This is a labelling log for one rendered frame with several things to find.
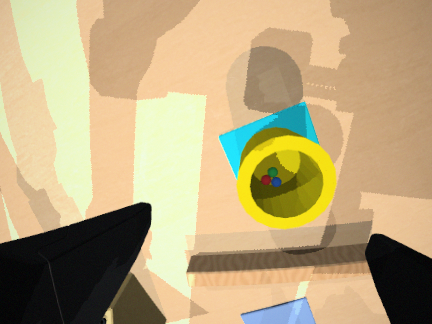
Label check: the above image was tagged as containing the blue marble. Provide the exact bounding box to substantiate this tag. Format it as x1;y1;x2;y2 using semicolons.
271;177;281;186

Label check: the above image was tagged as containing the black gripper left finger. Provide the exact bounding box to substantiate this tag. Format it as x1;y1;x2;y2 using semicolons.
0;202;152;324

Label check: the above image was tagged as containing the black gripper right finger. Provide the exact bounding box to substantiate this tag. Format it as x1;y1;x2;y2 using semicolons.
364;233;432;324

